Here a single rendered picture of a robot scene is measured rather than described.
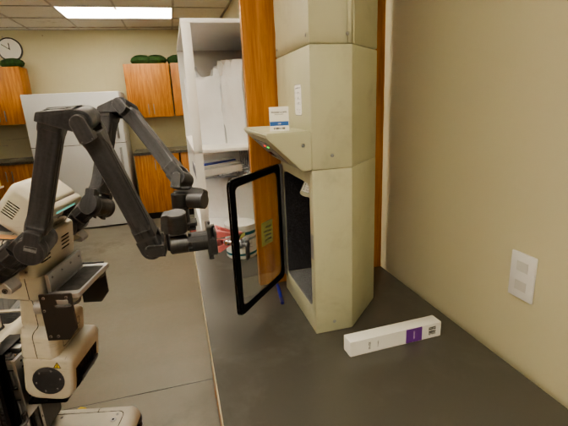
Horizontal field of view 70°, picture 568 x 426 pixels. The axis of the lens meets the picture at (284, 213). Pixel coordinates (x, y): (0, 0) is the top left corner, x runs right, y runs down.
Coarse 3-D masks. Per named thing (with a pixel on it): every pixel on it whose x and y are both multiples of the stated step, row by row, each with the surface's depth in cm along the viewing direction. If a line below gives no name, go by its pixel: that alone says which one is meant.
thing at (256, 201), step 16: (240, 176) 112; (272, 176) 128; (240, 192) 111; (256, 192) 120; (272, 192) 129; (240, 208) 112; (256, 208) 120; (272, 208) 130; (240, 224) 113; (256, 224) 121; (272, 224) 131; (240, 240) 113; (256, 240) 122; (272, 240) 132; (240, 256) 114; (256, 256) 123; (272, 256) 133; (256, 272) 123; (272, 272) 134; (256, 288) 124
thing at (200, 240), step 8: (208, 224) 120; (192, 232) 117; (200, 232) 117; (208, 232) 116; (192, 240) 116; (200, 240) 116; (208, 240) 116; (192, 248) 116; (200, 248) 117; (208, 248) 118
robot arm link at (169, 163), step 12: (120, 108) 147; (132, 108) 149; (132, 120) 149; (144, 120) 149; (144, 132) 147; (144, 144) 146; (156, 144) 145; (156, 156) 144; (168, 156) 142; (168, 168) 141; (180, 168) 140; (192, 180) 144
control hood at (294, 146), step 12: (252, 132) 114; (264, 132) 103; (276, 132) 101; (288, 132) 99; (300, 132) 100; (276, 144) 99; (288, 144) 100; (300, 144) 100; (288, 156) 100; (300, 156) 101; (300, 168) 102
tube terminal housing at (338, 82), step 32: (288, 64) 112; (320, 64) 97; (352, 64) 99; (288, 96) 116; (320, 96) 99; (352, 96) 101; (320, 128) 101; (352, 128) 103; (320, 160) 103; (352, 160) 105; (320, 192) 105; (352, 192) 108; (320, 224) 107; (352, 224) 110; (320, 256) 110; (352, 256) 113; (288, 288) 142; (320, 288) 112; (352, 288) 115; (320, 320) 115; (352, 320) 118
